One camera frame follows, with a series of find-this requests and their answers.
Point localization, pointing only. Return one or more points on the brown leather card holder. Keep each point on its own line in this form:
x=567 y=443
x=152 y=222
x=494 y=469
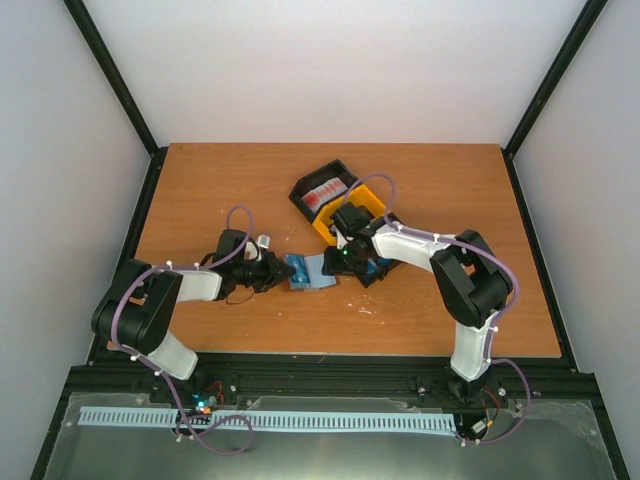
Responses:
x=318 y=280

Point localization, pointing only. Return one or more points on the black aluminium frame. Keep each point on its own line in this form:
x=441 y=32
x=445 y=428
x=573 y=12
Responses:
x=306 y=374

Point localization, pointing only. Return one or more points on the yellow card bin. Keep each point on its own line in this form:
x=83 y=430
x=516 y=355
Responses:
x=360 y=195

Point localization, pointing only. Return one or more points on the blue card stack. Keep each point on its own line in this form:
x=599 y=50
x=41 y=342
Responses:
x=372 y=267

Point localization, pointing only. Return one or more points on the red white card stack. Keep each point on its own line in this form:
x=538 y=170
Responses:
x=315 y=198

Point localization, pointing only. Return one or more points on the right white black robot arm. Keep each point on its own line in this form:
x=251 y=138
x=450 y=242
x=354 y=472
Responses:
x=476 y=288

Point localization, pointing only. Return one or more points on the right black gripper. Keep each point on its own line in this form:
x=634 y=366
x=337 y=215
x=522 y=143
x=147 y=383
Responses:
x=332 y=266

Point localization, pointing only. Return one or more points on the left electronics board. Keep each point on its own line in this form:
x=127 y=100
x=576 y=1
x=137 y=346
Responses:
x=211 y=399

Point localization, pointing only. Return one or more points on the black bin with blue cards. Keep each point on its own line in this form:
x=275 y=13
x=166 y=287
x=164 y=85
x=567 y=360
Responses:
x=387 y=265

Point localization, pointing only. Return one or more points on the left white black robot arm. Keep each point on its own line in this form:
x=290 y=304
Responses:
x=136 y=311

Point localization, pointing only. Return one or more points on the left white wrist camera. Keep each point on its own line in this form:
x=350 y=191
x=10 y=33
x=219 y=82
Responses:
x=260 y=245

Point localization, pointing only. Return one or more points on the right electronics connector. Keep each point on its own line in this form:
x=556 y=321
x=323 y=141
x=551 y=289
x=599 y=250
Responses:
x=491 y=407

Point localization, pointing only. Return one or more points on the light blue cable duct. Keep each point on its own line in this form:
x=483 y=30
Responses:
x=274 y=421

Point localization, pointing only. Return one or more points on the black bin with red cards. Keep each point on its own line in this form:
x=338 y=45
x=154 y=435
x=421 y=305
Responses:
x=335 y=168

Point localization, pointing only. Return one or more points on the blue credit card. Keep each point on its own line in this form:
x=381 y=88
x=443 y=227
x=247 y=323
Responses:
x=300 y=280

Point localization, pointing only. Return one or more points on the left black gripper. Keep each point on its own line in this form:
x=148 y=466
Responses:
x=273 y=278

